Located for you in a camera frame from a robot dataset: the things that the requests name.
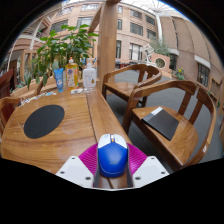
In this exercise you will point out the yellow flowering plant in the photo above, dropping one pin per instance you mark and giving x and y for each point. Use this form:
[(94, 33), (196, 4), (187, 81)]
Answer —
[(180, 74)]

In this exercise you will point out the wooden armchair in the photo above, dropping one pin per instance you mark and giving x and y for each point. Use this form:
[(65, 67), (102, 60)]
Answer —
[(166, 146), (6, 108), (40, 87), (125, 88)]

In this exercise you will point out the wooden pillar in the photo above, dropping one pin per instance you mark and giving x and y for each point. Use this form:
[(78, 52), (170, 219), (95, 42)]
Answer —
[(107, 43)]

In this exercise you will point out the dark red wooden podium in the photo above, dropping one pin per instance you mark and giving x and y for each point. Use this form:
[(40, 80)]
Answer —
[(6, 83)]

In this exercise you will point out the blue squeeze tube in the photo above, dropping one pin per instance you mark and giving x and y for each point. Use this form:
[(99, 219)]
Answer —
[(59, 80)]

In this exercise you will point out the white pump dispenser bottle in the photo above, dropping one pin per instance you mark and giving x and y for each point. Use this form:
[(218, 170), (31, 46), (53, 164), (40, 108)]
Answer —
[(89, 77)]

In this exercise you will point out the black notebook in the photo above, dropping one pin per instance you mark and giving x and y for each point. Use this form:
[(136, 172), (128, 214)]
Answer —
[(161, 123)]

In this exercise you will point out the white sculpture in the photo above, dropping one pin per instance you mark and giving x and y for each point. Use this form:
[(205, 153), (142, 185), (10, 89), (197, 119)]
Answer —
[(148, 53)]

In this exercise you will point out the blue and white computer mouse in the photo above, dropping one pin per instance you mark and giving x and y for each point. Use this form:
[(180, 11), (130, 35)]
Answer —
[(112, 156)]

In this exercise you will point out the yellow dish soap bottle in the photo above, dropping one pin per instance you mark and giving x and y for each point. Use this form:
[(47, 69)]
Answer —
[(71, 75)]

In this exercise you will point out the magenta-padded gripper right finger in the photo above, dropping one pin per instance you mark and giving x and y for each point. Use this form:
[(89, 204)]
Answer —
[(150, 170)]

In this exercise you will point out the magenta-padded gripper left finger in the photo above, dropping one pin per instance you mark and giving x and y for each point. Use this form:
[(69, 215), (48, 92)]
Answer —
[(75, 171)]

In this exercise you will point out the green potted plant white pot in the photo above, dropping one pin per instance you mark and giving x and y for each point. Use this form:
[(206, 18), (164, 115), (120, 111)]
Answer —
[(63, 46)]

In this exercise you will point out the clear packet with white items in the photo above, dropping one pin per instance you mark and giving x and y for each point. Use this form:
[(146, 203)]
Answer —
[(76, 91)]

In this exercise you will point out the spiky green agave plant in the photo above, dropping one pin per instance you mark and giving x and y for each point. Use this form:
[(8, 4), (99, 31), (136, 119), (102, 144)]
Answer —
[(24, 80)]

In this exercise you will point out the round black mouse pad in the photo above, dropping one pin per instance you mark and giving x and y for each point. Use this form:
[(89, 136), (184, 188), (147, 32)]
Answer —
[(43, 121)]

